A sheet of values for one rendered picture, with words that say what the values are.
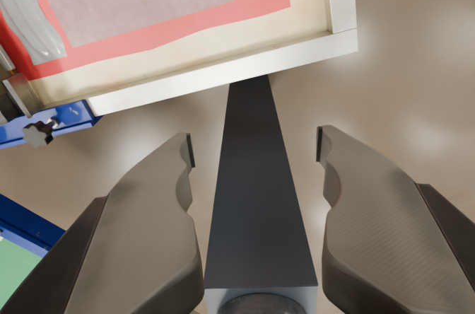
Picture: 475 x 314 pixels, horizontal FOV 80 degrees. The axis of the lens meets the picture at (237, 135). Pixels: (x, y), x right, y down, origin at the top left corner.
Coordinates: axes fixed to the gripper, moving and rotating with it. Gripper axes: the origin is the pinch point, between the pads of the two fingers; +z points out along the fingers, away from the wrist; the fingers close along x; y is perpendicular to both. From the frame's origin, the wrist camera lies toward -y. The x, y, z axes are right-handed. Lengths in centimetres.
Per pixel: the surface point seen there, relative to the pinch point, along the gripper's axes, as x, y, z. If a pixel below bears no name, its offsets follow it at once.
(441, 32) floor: 94, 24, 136
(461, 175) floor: 131, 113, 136
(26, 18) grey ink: -37, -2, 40
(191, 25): -9.4, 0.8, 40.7
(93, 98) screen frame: -28.3, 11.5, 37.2
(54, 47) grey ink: -34, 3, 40
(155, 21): -15.4, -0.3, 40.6
